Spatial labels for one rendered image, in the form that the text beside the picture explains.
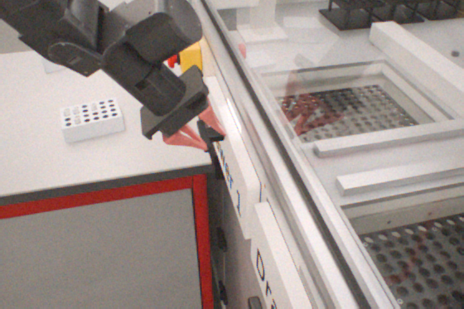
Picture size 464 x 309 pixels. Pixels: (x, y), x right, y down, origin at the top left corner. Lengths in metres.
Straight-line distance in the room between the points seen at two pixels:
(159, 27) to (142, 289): 0.80
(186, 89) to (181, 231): 0.50
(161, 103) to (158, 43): 0.09
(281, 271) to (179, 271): 0.66
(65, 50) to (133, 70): 0.08
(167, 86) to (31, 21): 0.17
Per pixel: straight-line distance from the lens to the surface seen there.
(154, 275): 1.07
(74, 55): 0.44
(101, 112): 0.91
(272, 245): 0.45
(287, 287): 0.42
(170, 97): 0.50
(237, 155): 0.55
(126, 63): 0.47
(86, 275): 1.04
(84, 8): 0.45
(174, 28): 0.42
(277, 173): 0.43
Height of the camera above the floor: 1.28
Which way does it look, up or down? 37 degrees down
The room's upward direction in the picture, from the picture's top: straight up
